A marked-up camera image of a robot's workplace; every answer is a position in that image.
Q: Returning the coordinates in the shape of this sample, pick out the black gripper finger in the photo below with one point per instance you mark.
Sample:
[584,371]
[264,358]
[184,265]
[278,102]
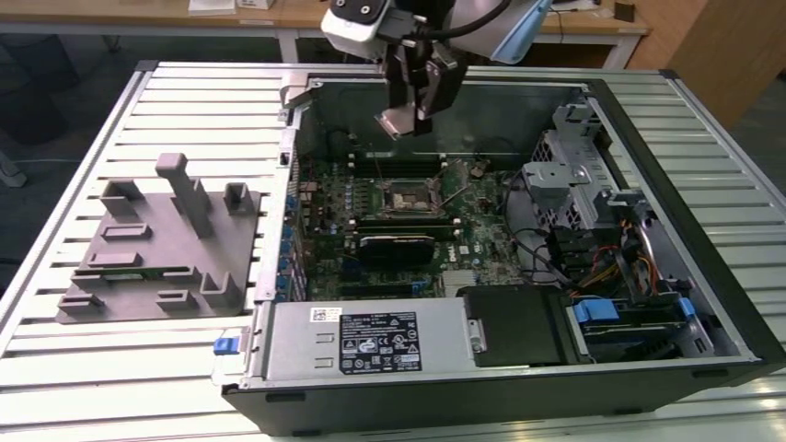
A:
[399,89]
[439,92]

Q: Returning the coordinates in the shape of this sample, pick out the silver CPU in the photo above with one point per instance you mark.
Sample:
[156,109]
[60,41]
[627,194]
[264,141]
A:
[395,120]

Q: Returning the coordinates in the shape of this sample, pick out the CPU socket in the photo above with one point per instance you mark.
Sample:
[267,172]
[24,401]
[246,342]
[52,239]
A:
[402,200]

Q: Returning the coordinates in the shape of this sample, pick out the black RAM slot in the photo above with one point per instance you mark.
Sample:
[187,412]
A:
[404,221]
[404,231]
[399,171]
[399,159]

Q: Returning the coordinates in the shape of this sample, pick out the grey metal drive cage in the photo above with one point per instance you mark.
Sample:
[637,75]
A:
[552,184]

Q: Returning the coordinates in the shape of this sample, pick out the white paper box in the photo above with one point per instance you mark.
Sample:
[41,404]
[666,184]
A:
[255,3]
[211,5]

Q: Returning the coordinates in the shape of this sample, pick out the green motherboard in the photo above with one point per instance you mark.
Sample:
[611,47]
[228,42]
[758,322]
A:
[484,230]

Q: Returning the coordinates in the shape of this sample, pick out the black graphics card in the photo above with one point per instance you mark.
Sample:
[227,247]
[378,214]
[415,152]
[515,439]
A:
[395,251]

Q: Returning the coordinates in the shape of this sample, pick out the small black box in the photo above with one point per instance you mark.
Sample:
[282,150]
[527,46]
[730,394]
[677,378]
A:
[626,11]

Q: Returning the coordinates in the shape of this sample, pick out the silver chipset heatsink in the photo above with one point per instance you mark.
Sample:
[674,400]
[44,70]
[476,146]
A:
[459,282]

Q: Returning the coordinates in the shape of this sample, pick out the grey parts rack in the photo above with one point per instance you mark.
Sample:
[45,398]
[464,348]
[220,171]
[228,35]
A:
[165,221]

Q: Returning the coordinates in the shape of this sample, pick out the wooden cabinet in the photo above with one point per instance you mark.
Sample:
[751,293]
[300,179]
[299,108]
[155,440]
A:
[725,46]

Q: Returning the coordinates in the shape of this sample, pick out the black plastic shroud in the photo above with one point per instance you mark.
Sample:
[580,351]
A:
[515,327]

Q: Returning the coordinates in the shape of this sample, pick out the blue disk carrier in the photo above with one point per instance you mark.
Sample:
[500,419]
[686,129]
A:
[594,310]

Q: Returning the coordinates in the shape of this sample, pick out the silver power supply unit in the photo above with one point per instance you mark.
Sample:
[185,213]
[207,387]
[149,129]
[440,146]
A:
[295,340]

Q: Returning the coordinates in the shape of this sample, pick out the black office chair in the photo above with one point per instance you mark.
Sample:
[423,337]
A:
[36,83]

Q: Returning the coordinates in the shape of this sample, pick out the green RAM stick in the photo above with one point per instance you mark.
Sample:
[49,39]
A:
[132,276]

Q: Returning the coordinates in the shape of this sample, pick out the blue plastic clip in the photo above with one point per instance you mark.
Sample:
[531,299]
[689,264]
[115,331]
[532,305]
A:
[686,308]

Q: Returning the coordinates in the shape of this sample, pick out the blue case latch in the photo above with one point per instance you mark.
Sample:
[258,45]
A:
[226,346]

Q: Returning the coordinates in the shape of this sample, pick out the white chair foot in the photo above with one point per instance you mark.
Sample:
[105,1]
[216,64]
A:
[13,177]

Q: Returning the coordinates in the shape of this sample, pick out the black open PC case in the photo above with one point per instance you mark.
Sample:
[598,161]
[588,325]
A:
[430,405]

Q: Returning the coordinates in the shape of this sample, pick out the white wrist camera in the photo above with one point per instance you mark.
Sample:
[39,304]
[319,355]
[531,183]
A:
[352,25]

